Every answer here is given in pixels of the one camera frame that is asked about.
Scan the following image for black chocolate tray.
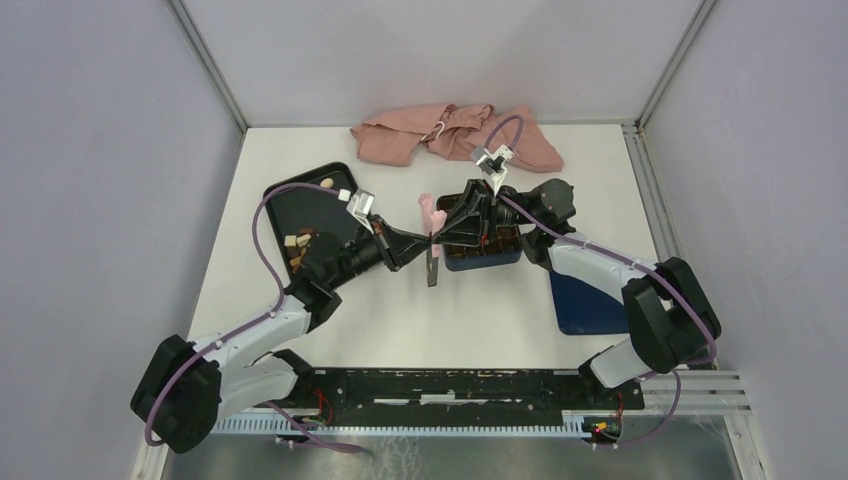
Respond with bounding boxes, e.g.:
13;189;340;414
263;162;365;279

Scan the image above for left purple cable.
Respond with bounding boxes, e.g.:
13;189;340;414
144;182;352;448

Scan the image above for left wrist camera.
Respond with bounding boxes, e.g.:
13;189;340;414
337;189;375;233

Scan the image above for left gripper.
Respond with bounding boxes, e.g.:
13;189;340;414
327;213;431;290

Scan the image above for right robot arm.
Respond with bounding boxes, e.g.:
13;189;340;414
432;178;721;408

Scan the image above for white square chocolate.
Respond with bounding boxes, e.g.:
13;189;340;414
296;234;312;248

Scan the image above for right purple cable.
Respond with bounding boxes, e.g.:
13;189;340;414
483;115;719;366

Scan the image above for pink cloth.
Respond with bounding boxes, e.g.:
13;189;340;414
350;103;564;173

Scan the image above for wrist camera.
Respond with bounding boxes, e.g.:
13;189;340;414
337;189;375;233
470;145;514;194

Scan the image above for pink silicone tongs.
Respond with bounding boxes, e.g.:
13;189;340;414
418;193;447;288

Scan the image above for purple cable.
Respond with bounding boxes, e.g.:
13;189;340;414
483;115;719;366
144;182;352;448

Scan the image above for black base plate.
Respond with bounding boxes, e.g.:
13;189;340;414
276;368;645;428

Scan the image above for white cable duct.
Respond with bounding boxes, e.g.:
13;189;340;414
211;411;588;439

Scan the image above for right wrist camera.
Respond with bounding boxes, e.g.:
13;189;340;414
470;145;514;194

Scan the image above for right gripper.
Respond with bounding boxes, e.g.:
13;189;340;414
428;180;539;248

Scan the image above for blue chocolate box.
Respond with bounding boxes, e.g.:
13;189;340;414
438;226;523;272

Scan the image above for blue box lid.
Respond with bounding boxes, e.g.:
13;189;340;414
549;272;629;336

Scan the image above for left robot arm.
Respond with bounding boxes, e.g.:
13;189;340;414
130;215;431;453

